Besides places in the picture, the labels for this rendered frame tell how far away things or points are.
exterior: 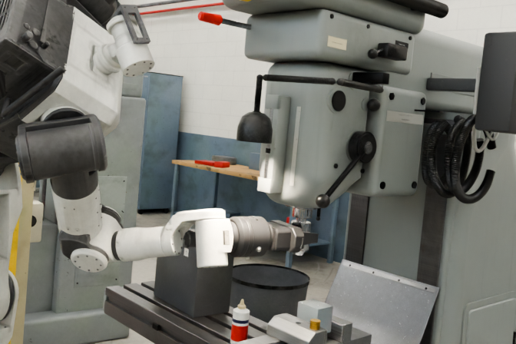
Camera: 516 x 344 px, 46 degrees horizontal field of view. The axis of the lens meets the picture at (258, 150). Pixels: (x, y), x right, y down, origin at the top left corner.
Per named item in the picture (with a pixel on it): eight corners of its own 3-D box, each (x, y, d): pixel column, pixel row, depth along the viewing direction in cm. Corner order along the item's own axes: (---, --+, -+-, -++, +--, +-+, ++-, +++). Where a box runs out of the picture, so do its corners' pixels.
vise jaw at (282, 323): (307, 352, 126) (309, 334, 126) (266, 334, 135) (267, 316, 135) (325, 347, 130) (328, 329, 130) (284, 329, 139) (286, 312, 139)
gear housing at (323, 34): (320, 57, 121) (325, 6, 120) (240, 57, 138) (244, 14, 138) (414, 76, 143) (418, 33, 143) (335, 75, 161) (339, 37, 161)
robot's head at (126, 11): (113, 62, 122) (129, 41, 116) (99, 25, 124) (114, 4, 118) (139, 61, 126) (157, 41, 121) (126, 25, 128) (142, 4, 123)
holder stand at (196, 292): (193, 318, 162) (199, 244, 160) (153, 295, 179) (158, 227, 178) (229, 312, 169) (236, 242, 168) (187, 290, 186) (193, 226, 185)
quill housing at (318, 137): (309, 213, 126) (324, 59, 124) (244, 197, 141) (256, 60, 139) (365, 210, 139) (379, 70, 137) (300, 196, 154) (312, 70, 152)
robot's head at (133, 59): (108, 80, 121) (140, 57, 117) (92, 36, 123) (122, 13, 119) (130, 84, 126) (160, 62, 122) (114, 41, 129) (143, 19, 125)
